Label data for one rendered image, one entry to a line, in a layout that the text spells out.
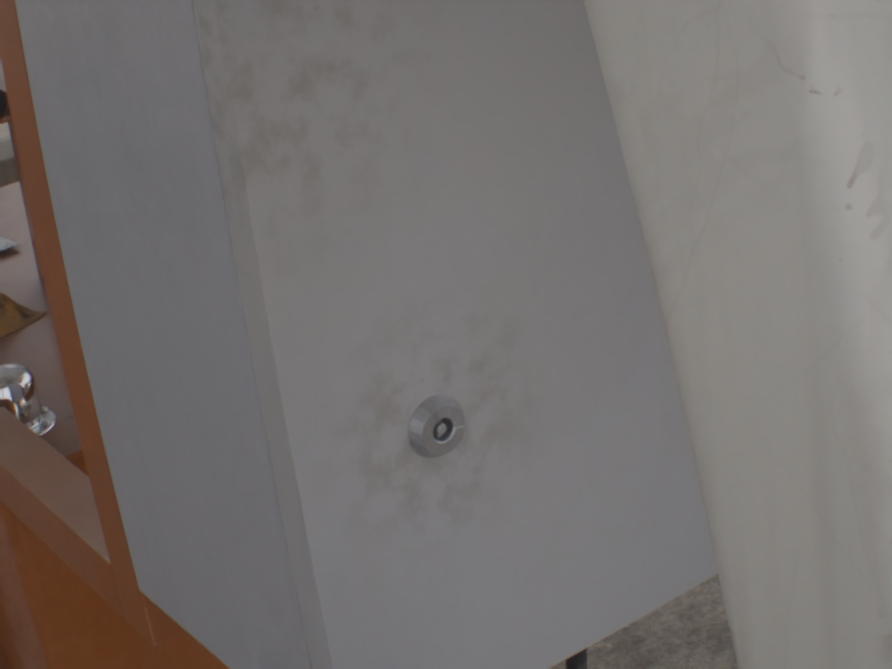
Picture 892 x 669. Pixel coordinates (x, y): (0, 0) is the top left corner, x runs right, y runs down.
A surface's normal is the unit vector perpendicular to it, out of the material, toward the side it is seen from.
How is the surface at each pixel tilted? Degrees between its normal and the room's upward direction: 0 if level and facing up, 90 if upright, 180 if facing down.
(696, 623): 0
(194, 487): 90
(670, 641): 0
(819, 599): 93
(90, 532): 0
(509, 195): 90
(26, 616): 90
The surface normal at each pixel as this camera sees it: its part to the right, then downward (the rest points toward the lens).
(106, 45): -0.80, 0.31
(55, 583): 0.65, 0.21
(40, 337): -0.12, -0.92
